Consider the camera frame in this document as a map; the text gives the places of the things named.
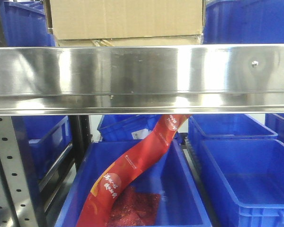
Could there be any blue bin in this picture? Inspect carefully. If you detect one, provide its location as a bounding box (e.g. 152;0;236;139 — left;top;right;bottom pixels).
199;140;284;227
188;113;278;153
0;0;55;47
204;0;284;44
55;140;212;227
23;115;72;180
265;113;284;143
98;114;161;141

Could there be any red printed banner strip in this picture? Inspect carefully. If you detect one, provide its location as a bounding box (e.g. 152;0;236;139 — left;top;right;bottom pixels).
76;114;189;227

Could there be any blue bin rear centre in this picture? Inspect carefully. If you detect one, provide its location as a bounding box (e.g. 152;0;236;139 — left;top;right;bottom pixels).
98;114;161;141

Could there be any blue bin rear right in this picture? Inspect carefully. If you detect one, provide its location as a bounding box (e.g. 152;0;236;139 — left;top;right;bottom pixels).
188;113;278;153

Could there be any blue bin front centre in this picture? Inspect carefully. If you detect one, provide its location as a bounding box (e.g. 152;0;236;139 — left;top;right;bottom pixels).
55;140;212;227

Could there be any red patterned cloth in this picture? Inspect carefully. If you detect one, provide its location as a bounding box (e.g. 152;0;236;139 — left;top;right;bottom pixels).
106;186;161;227

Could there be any stainless steel shelf beam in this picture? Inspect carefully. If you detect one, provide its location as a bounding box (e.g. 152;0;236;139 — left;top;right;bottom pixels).
0;44;284;115

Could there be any plain torn cardboard box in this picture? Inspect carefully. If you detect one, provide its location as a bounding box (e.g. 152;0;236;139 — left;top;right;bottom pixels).
44;0;205;47

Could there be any black rear shelf post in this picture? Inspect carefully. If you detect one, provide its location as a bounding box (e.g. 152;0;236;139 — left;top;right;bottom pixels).
68;115;92;170

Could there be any blue bin upper left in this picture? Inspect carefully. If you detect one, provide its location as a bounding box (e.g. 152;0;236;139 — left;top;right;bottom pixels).
0;0;55;47

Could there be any blue bin far right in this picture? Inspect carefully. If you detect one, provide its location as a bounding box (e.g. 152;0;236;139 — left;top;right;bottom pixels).
265;113;284;143

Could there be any blue bin front right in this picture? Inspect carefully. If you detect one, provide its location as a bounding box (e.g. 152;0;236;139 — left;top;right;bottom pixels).
199;140;284;227

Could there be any crumpled yellow packing tape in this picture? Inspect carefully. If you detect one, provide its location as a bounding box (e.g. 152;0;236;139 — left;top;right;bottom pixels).
91;39;114;47

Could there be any perforated steel shelf upright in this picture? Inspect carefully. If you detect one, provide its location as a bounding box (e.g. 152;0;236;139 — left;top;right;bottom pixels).
0;116;47;227

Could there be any blue bin upper right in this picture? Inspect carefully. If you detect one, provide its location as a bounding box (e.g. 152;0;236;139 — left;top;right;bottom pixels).
204;0;284;44

